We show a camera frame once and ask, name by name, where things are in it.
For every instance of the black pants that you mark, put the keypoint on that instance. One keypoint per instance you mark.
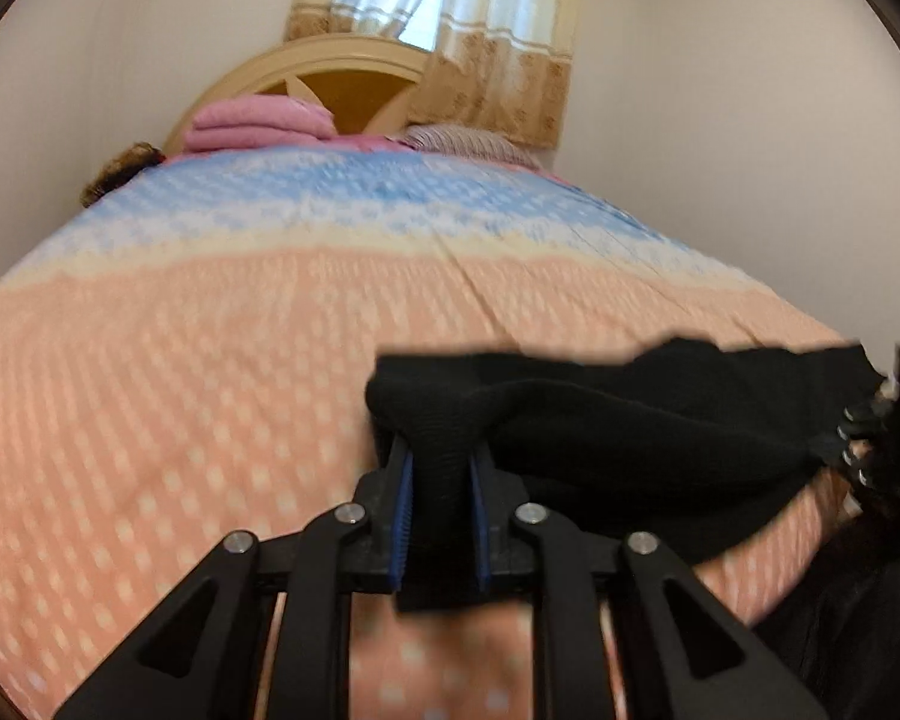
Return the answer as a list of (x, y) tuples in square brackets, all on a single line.
[(607, 427)]

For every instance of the brown fuzzy object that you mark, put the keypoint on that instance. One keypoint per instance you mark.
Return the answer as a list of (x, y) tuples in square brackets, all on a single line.
[(120, 172)]

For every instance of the person's dark clothing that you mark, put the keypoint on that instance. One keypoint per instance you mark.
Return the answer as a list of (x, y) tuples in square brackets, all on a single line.
[(855, 615)]

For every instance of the polka-dot pink and blue bedspread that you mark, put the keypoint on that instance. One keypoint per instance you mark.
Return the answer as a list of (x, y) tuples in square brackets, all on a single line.
[(195, 352)]

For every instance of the beige patterned curtain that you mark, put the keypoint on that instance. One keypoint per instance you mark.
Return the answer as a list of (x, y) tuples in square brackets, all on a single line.
[(495, 52)]

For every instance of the striped pillow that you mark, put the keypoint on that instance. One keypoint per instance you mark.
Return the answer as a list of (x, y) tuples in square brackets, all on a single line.
[(472, 141)]

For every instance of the folded pink blanket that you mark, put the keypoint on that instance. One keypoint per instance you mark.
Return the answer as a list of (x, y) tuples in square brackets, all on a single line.
[(255, 124)]

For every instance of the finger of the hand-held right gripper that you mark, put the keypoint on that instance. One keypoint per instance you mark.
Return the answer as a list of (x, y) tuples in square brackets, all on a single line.
[(866, 416)]

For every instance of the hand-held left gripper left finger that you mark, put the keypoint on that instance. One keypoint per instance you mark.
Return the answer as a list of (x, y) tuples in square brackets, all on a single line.
[(403, 525)]

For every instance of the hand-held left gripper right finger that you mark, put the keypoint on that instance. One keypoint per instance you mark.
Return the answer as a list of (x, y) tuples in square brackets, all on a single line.
[(481, 532)]

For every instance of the cream wooden headboard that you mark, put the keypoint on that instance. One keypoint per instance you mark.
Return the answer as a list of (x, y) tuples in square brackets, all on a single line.
[(345, 90)]

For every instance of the pink pillow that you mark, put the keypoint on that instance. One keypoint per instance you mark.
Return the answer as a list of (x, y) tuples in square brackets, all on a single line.
[(364, 142)]

